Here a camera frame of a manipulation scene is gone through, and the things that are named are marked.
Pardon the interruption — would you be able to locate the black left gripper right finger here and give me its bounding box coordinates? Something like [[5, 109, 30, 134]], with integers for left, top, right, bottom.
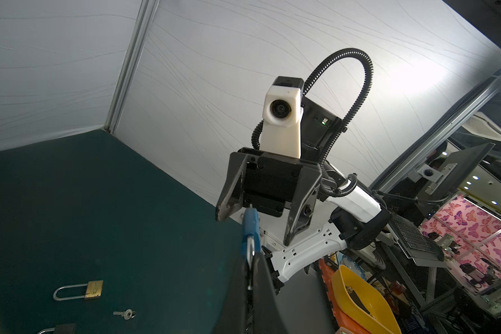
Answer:
[[252, 253, 288, 333]]

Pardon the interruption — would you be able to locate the brass padlock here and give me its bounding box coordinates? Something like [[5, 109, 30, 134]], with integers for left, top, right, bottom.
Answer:
[[52, 280, 104, 301]]

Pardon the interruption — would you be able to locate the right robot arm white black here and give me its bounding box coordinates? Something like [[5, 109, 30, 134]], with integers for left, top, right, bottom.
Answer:
[[216, 48, 391, 288]]

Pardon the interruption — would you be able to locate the silver padlock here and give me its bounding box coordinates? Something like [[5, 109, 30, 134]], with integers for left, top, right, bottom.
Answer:
[[38, 323, 77, 334]]

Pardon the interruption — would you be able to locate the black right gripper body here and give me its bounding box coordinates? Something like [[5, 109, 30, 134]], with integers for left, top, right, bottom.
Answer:
[[238, 148, 318, 217]]

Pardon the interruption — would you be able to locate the small silver key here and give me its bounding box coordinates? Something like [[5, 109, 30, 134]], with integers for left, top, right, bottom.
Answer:
[[113, 309, 136, 320]]

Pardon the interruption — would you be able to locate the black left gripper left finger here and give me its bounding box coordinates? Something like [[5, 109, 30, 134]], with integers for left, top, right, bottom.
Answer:
[[217, 257, 249, 333]]

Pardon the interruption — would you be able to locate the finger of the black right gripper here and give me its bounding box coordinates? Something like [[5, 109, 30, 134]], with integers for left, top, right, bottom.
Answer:
[[215, 152, 247, 221], [283, 166, 321, 246]]

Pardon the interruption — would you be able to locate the yellow plastic bin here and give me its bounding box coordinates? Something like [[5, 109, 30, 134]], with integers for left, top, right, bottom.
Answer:
[[331, 265, 402, 334]]

